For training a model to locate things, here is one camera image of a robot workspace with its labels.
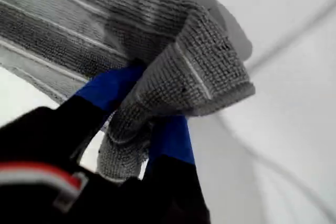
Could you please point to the grey white-striped towel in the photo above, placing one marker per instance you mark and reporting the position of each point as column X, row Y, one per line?
column 204, row 64

